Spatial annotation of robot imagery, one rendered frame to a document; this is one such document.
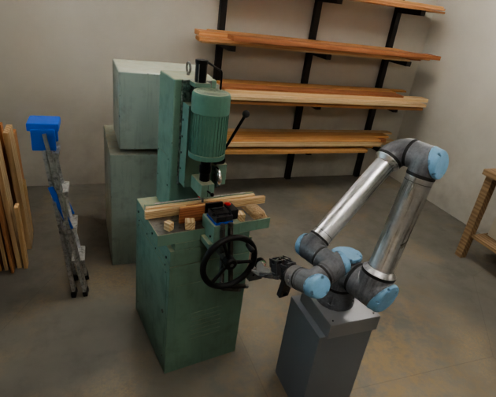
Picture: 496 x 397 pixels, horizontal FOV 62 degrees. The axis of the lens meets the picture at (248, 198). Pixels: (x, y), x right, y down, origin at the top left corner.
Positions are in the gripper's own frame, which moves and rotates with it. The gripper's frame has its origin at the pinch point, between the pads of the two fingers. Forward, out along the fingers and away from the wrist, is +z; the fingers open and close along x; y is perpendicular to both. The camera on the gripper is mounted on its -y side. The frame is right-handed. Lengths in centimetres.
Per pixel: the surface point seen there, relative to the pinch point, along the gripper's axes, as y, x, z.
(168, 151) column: 52, 20, 57
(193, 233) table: 13.4, 20.6, 30.4
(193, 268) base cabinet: -5.5, 19.2, 37.3
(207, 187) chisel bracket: 33.9, 9.8, 35.0
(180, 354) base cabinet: -59, 23, 57
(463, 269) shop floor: -68, -242, 66
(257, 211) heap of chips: 18.9, -15.6, 32.0
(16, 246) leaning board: -9, 94, 172
